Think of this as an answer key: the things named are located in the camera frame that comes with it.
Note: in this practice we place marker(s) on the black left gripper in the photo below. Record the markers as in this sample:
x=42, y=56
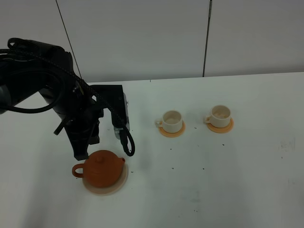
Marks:
x=79, y=114

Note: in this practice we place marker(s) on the brown clay teapot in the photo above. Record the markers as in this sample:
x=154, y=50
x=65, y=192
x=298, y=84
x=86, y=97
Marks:
x=102, y=169

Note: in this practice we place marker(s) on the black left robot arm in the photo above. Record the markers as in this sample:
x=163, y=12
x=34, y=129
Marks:
x=36, y=77

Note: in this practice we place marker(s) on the large beige round coaster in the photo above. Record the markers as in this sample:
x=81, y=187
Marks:
x=108, y=190

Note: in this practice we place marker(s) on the left white teacup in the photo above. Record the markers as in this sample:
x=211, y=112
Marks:
x=171, y=121

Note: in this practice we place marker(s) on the white teacup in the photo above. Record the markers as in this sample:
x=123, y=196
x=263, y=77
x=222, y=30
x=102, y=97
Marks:
x=171, y=121
x=219, y=116

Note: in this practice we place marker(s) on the left orange cup coaster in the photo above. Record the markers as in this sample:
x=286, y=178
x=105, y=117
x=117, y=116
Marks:
x=173, y=135

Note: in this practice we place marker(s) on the orange cup coaster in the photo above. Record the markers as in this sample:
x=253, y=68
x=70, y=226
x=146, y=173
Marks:
x=173, y=135
x=226, y=129

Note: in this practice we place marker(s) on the right orange cup coaster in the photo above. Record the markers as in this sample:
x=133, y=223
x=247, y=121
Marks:
x=226, y=129

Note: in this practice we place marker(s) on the right white teacup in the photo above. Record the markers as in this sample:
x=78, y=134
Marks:
x=219, y=116

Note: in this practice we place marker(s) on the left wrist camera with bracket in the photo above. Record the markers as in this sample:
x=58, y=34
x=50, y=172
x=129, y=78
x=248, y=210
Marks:
x=114, y=100

